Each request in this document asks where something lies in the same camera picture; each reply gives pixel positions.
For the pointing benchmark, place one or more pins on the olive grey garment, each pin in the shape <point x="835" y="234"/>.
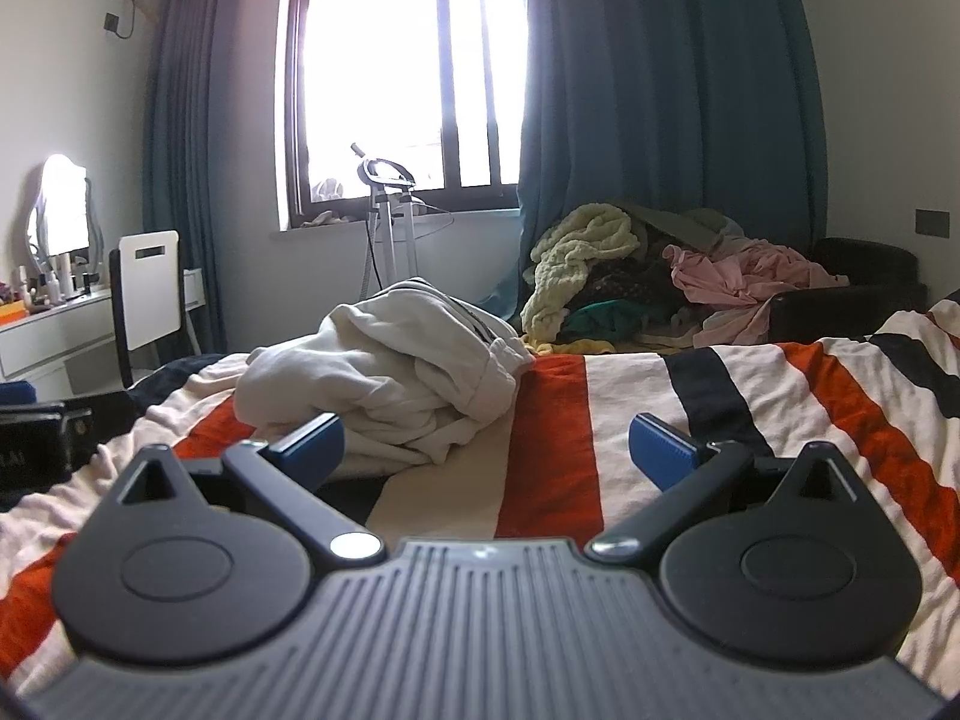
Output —
<point x="700" y="228"/>

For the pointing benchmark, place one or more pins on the wavy vanity mirror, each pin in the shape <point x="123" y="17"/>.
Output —
<point x="62" y="219"/>

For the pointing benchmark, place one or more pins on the dark wall switch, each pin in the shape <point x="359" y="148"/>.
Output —
<point x="932" y="223"/>

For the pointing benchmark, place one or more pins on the white backed chair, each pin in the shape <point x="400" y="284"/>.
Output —
<point x="146" y="281"/>

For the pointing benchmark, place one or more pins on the dark framed window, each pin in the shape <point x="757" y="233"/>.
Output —
<point x="435" y="85"/>

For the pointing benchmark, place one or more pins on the yellow knitted blanket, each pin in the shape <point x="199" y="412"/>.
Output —
<point x="561" y="261"/>

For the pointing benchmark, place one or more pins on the striped orange black white bedsheet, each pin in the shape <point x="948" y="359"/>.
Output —
<point x="557" y="463"/>

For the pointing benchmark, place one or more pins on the white zip-up sweatshirt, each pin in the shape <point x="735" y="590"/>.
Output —
<point x="412" y="373"/>

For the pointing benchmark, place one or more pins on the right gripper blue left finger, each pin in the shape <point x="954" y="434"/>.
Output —
<point x="282" y="479"/>

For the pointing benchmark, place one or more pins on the white vanity desk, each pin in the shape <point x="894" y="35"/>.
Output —
<point x="71" y="350"/>

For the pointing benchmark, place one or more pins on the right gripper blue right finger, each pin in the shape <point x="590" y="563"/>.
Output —
<point x="697" y="481"/>

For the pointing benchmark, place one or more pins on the dark green garment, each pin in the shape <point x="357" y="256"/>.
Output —
<point x="611" y="321"/>

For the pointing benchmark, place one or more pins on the teal left curtain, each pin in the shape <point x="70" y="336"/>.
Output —
<point x="184" y="107"/>

